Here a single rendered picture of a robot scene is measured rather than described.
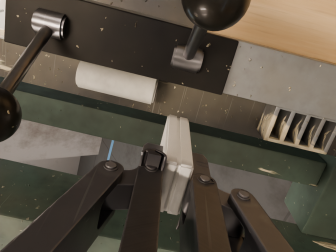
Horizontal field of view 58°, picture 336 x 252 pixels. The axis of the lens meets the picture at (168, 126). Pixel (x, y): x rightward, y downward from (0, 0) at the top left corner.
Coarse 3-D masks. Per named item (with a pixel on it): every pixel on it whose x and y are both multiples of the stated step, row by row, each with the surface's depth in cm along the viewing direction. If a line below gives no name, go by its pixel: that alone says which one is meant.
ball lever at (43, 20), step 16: (32, 16) 25; (48, 16) 25; (64, 16) 26; (48, 32) 25; (64, 32) 26; (32, 48) 23; (16, 64) 22; (16, 80) 21; (0, 96) 18; (0, 112) 18; (16, 112) 19; (0, 128) 18; (16, 128) 20
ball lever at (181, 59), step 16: (192, 0) 15; (208, 0) 15; (224, 0) 15; (240, 0) 15; (192, 16) 16; (208, 16) 15; (224, 16) 15; (240, 16) 16; (192, 32) 21; (176, 48) 26; (192, 48) 23; (176, 64) 26; (192, 64) 26
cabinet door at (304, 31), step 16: (256, 0) 28; (272, 0) 28; (288, 0) 28; (304, 0) 28; (320, 0) 28; (256, 16) 28; (272, 16) 28; (288, 16) 28; (304, 16) 28; (320, 16) 28; (224, 32) 29; (240, 32) 29; (256, 32) 29; (272, 32) 29; (288, 32) 29; (304, 32) 29; (320, 32) 29; (288, 48) 29; (304, 48) 29; (320, 48) 29
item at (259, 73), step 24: (0, 0) 26; (0, 24) 27; (240, 48) 27; (264, 48) 27; (240, 72) 28; (264, 72) 28; (288, 72) 28; (312, 72) 28; (240, 96) 29; (264, 96) 29; (288, 96) 29; (312, 96) 29
